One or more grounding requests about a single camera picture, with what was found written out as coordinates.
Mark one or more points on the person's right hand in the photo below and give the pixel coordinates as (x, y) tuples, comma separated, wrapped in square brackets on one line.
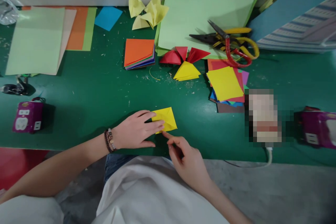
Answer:
[(190, 162)]

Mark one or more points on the person's left hand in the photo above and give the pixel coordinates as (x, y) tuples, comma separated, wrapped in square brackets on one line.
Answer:
[(131, 132)]

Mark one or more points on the yellow paper square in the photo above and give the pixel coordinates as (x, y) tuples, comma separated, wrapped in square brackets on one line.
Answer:
[(225, 83), (169, 119)]

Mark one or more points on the person's legs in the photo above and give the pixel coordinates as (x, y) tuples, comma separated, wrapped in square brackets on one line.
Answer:
[(118, 162)]

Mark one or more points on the person's body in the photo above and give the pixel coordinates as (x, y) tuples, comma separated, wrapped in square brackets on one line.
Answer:
[(147, 195)]

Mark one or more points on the brown paper sheet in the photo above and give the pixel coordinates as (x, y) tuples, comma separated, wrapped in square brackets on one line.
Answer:
[(231, 108)]

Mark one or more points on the stack of coloured paper squares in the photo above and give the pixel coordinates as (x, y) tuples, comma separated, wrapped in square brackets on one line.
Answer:
[(137, 52)]

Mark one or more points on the yellow folded paper triangles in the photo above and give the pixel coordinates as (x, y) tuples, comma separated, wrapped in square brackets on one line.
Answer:
[(187, 71)]

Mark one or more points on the red folded paper triangle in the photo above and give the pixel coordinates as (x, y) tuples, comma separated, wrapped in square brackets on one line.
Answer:
[(170, 58), (182, 52), (197, 54)]

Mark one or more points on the yellow flat paper square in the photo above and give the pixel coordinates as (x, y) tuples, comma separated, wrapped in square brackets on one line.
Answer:
[(225, 83)]

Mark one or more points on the loose pile of coloured papers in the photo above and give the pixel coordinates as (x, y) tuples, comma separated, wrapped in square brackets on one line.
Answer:
[(241, 77)]

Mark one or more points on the purple power socket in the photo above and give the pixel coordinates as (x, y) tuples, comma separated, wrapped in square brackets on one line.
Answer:
[(319, 129), (27, 116)]

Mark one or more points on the pale yellow origami piece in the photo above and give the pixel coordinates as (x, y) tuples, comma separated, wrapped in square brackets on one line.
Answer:
[(157, 11), (136, 4), (140, 23)]

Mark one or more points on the orange paper sheet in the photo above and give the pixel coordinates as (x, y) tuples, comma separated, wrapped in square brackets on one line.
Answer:
[(77, 29)]

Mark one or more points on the blue paper square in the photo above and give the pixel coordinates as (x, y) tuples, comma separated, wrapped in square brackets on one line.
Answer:
[(108, 18)]

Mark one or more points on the cream paper sheet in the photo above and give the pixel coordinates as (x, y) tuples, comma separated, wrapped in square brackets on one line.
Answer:
[(67, 32)]

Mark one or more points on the red stool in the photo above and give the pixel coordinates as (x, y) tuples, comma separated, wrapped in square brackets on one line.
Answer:
[(15, 163)]

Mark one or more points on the black metal tool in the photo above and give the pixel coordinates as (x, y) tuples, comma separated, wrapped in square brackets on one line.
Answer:
[(14, 87)]

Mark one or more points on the large light green paper stack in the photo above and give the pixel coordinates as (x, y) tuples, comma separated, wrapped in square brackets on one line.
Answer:
[(189, 16)]

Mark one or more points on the light green paper sheet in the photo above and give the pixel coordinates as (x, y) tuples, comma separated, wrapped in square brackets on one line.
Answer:
[(36, 40)]

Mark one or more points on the clear plastic bag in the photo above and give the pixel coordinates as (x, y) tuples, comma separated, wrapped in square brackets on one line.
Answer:
[(8, 8)]

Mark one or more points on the blue cardboard box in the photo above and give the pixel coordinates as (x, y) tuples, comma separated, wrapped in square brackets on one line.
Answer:
[(286, 6)]

